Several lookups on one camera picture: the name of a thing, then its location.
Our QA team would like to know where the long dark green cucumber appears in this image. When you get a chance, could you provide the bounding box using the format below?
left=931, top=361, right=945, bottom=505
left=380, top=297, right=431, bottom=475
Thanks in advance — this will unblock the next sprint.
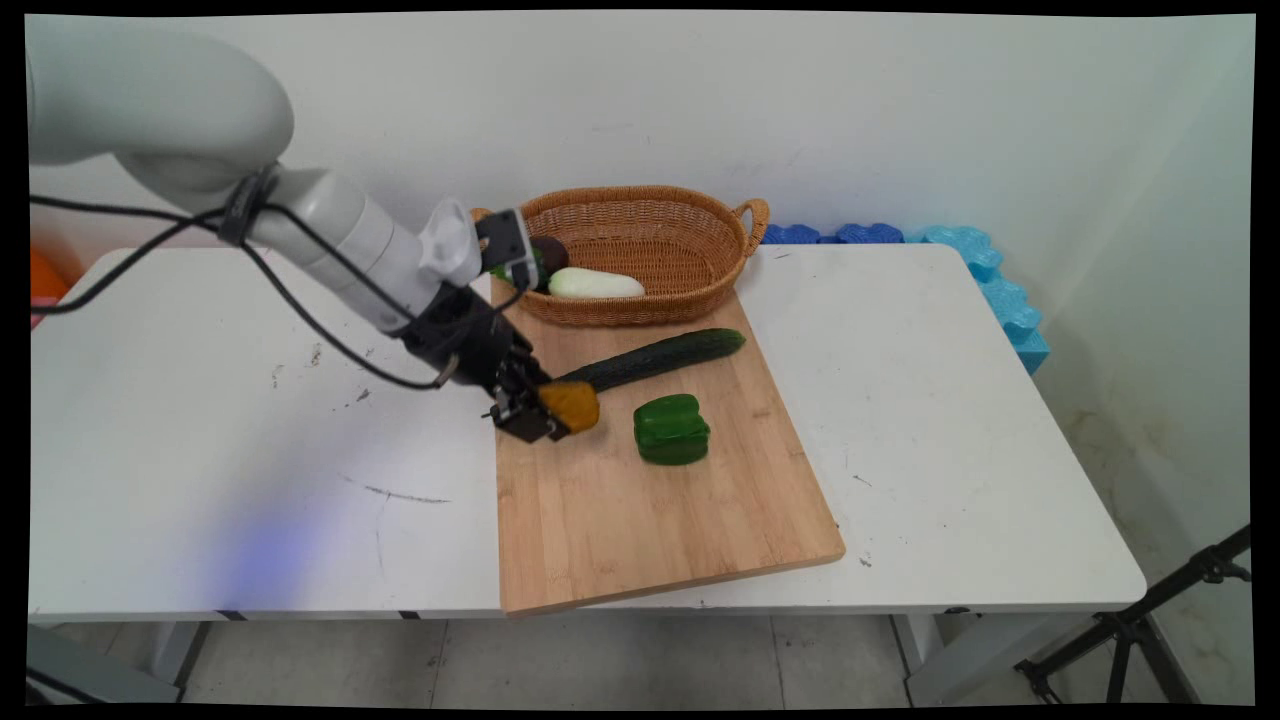
left=555, top=328, right=747, bottom=393

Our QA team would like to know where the dark blue foam mat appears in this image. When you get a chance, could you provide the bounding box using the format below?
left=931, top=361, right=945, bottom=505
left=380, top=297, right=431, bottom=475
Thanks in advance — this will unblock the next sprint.
left=760, top=222, right=907, bottom=246

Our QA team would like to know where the grey metal base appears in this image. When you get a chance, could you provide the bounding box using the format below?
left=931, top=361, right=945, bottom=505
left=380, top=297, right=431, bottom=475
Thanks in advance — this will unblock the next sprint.
left=28, top=625, right=181, bottom=704

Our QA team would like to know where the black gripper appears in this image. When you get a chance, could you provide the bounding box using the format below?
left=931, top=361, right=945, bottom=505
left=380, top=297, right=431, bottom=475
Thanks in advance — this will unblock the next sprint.
left=400, top=288, right=571, bottom=444

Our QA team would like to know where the green bell pepper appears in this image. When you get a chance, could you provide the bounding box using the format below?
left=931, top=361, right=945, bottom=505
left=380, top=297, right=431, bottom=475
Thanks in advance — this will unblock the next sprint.
left=633, top=394, right=712, bottom=466

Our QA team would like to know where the white long vegetable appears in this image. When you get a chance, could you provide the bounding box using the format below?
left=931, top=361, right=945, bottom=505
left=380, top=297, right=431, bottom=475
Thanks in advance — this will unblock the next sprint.
left=547, top=267, right=647, bottom=300

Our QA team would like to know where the black cable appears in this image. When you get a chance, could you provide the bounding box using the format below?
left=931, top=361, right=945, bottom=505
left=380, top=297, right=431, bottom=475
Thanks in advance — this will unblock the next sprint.
left=30, top=165, right=531, bottom=391

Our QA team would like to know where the orange object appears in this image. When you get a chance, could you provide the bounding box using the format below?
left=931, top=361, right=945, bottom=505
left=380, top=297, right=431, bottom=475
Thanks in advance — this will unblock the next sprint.
left=30, top=248, right=73, bottom=303

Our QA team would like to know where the white table leg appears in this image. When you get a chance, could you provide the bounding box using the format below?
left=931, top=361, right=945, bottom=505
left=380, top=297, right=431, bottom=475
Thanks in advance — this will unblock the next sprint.
left=893, top=612, right=1096, bottom=707
left=150, top=620, right=213, bottom=691

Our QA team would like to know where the black tripod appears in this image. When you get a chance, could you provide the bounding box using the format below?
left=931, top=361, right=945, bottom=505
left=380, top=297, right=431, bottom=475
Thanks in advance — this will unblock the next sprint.
left=1015, top=523, right=1253, bottom=706

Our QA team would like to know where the light blue foam mat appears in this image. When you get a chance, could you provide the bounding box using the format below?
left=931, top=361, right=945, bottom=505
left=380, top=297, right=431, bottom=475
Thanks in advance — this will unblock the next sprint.
left=905, top=225, right=1051, bottom=376

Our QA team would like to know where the small green vegetable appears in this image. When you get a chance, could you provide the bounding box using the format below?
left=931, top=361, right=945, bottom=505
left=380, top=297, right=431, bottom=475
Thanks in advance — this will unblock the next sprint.
left=488, top=246, right=549, bottom=291

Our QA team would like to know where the woven wicker basket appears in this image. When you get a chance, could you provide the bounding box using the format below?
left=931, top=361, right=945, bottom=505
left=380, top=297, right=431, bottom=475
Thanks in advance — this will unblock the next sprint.
left=470, top=185, right=771, bottom=328

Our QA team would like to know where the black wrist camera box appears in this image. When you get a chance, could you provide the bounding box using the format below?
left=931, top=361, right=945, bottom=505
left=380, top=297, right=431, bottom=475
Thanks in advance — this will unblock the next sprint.
left=475, top=208, right=541, bottom=293

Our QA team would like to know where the yellow-brown potato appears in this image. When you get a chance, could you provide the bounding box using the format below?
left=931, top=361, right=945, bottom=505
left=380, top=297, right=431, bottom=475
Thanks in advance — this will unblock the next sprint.
left=538, top=381, right=602, bottom=434

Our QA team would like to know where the wooden cutting board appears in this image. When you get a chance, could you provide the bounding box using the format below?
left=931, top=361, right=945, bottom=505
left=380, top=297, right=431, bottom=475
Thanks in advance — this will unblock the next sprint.
left=490, top=275, right=847, bottom=618

